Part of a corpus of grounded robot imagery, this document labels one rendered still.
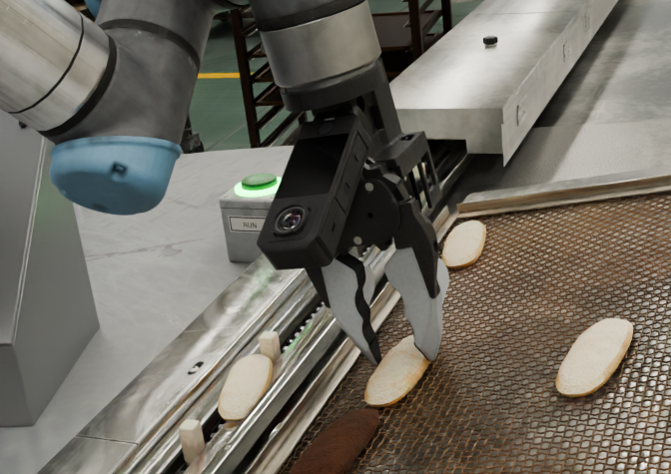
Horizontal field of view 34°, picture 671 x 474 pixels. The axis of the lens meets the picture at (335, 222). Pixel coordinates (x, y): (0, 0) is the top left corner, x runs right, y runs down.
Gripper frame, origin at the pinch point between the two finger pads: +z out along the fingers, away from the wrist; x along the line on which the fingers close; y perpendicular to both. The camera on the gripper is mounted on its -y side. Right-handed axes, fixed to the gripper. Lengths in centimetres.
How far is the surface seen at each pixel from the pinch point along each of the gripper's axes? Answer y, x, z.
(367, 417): -7.6, -0.5, 0.9
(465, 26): 98, 24, -5
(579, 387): -4.5, -14.0, 1.3
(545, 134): 76, 9, 8
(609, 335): 1.3, -15.0, 0.7
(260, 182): 33.7, 27.7, -4.2
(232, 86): 382, 244, 48
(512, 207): 30.6, -0.3, 1.3
